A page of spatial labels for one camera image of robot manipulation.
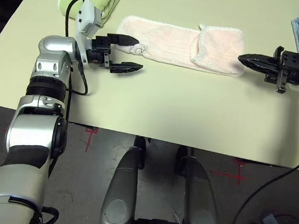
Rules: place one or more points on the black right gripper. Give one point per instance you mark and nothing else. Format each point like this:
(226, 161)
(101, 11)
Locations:
(292, 67)

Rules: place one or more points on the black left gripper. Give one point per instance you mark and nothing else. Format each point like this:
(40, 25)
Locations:
(100, 50)

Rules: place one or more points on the pink terry towel duck embroidery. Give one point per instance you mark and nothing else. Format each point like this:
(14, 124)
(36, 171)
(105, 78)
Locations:
(171, 45)

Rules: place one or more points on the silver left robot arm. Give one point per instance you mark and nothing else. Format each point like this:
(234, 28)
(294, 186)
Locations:
(32, 133)

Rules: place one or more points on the blue square tag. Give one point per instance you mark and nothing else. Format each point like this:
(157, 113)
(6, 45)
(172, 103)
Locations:
(270, 221)

